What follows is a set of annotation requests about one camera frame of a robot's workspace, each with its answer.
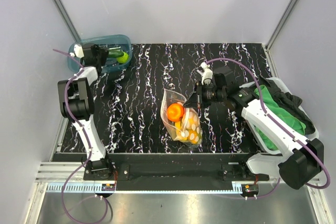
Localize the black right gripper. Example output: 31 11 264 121
184 81 226 109

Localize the dark green fake cucumber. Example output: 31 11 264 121
108 49 124 58

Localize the orange fake fruit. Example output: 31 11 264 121
166 103 184 122

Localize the clear polka dot zip bag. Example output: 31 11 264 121
160 89 203 148

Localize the yellow fake fruit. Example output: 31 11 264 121
182 111 201 134

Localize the green fake lime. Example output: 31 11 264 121
117 52 129 64

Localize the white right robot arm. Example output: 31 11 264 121
184 63 324 189

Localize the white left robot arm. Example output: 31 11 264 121
57 43 113 180

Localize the yellow green fake mango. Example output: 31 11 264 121
187 131 202 145

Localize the yellow fake banana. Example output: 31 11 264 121
175 121 189 142

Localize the blue transparent plastic container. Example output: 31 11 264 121
68 35 132 74

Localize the green cloth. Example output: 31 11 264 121
255 85 307 151

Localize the black cloth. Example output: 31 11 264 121
258 76 316 135

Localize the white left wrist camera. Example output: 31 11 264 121
70 44 84 58

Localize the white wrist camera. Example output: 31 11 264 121
200 62 213 85
70 44 84 58

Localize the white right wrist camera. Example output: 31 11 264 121
200 62 213 85

